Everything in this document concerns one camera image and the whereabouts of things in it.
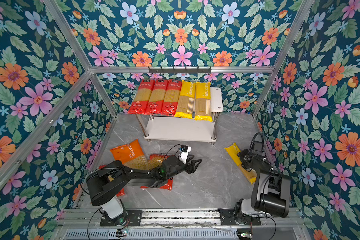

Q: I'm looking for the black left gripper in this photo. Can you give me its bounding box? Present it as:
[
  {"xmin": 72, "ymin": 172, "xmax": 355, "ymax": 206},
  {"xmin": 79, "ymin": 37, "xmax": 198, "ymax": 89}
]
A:
[{"xmin": 167, "ymin": 153, "xmax": 203, "ymax": 180}]

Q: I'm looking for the yellow spaghetti bag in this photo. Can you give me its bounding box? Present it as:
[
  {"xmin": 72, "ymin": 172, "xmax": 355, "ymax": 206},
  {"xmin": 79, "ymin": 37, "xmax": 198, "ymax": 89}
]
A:
[
  {"xmin": 195, "ymin": 83, "xmax": 213, "ymax": 122},
  {"xmin": 225, "ymin": 143, "xmax": 257, "ymax": 185},
  {"xmin": 175, "ymin": 81, "xmax": 196, "ymax": 119}
]

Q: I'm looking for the red fusilli bag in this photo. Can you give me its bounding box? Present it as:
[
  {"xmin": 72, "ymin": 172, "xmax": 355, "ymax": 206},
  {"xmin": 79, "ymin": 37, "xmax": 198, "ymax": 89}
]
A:
[{"xmin": 144, "ymin": 154, "xmax": 173, "ymax": 191}]

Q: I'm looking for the orange macaroni bag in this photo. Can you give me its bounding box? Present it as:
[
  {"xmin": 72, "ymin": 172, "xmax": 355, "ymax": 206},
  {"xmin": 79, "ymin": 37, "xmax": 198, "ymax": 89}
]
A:
[{"xmin": 110, "ymin": 140, "xmax": 148, "ymax": 170}]

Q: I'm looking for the red spaghetti bag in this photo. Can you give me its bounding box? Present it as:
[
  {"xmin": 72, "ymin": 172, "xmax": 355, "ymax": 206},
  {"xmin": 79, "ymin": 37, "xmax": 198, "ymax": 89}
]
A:
[
  {"xmin": 145, "ymin": 80, "xmax": 169, "ymax": 115},
  {"xmin": 161, "ymin": 80, "xmax": 183, "ymax": 116},
  {"xmin": 128, "ymin": 80, "xmax": 155, "ymax": 115}
]

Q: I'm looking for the red macaroni bag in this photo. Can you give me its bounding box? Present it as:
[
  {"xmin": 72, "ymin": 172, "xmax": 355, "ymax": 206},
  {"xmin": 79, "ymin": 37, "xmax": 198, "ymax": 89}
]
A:
[{"xmin": 98, "ymin": 163, "xmax": 127, "ymax": 198}]

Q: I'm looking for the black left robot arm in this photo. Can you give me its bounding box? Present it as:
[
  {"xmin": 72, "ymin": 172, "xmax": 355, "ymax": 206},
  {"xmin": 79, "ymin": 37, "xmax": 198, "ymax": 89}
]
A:
[{"xmin": 85, "ymin": 155, "xmax": 202, "ymax": 227}]

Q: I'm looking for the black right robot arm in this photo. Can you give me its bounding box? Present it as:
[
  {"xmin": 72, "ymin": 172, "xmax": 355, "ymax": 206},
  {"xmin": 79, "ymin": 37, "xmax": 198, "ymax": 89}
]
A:
[{"xmin": 234, "ymin": 132, "xmax": 291, "ymax": 225}]

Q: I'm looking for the white two-tier shelf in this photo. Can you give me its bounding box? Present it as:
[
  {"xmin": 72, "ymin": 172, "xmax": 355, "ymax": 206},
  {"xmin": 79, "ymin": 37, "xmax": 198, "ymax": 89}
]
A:
[{"xmin": 135, "ymin": 88, "xmax": 223, "ymax": 145}]

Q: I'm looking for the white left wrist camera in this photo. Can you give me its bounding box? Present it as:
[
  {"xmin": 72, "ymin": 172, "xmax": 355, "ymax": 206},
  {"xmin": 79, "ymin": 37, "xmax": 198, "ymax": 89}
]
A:
[{"xmin": 180, "ymin": 145, "xmax": 192, "ymax": 164}]

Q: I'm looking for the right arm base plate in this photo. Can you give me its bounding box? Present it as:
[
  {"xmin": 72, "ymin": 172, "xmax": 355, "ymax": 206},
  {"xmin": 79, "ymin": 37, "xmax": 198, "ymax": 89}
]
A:
[{"xmin": 218, "ymin": 209, "xmax": 261, "ymax": 226}]

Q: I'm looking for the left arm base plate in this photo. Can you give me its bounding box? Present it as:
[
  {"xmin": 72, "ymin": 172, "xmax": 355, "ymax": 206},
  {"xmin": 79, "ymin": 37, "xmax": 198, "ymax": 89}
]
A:
[{"xmin": 100, "ymin": 210, "xmax": 143, "ymax": 227}]

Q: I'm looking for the black hook rail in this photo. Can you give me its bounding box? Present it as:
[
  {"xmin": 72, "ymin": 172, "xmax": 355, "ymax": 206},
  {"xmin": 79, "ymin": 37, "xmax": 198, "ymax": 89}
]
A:
[{"xmin": 148, "ymin": 67, "xmax": 212, "ymax": 74}]

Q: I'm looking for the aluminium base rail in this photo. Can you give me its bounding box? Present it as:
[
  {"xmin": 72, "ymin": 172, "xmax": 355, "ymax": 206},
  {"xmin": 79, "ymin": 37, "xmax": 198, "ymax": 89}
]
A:
[{"xmin": 57, "ymin": 208, "xmax": 306, "ymax": 228}]

